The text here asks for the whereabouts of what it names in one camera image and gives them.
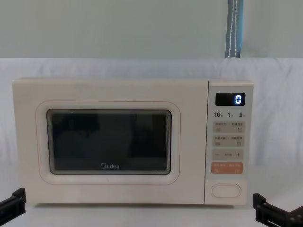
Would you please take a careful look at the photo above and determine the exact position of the oven control panel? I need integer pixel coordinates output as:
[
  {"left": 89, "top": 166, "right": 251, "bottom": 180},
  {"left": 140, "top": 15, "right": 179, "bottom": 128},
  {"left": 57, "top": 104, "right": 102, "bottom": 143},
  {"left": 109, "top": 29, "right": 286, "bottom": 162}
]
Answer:
[{"left": 205, "top": 81, "right": 255, "bottom": 205}]

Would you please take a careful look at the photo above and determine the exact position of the white curtain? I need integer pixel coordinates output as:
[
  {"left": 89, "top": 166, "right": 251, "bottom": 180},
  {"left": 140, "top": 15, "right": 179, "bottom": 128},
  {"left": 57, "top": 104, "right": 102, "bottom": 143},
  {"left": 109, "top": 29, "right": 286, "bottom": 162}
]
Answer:
[{"left": 0, "top": 0, "right": 303, "bottom": 59}]

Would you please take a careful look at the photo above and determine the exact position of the grey striped post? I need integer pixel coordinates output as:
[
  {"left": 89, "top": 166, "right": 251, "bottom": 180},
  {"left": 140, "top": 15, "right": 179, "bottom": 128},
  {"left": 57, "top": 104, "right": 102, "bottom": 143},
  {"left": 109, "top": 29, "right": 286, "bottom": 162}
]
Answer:
[{"left": 224, "top": 0, "right": 245, "bottom": 59}]

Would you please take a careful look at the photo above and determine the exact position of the cream microwave oven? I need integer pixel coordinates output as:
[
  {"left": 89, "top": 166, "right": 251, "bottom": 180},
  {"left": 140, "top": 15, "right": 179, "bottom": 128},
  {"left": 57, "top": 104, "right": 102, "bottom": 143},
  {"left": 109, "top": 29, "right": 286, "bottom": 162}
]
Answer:
[{"left": 12, "top": 78, "right": 255, "bottom": 209}]

